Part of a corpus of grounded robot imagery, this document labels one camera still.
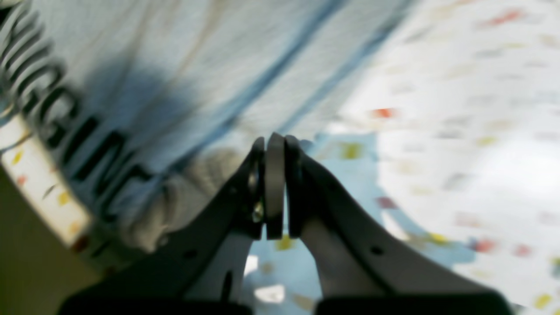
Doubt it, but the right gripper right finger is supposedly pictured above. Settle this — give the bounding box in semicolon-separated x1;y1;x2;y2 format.
284;136;513;315

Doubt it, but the grey T-shirt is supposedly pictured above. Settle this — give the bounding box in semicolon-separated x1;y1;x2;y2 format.
1;0;416;252

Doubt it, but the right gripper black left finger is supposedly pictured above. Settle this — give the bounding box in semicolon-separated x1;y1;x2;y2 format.
59;133;285;315

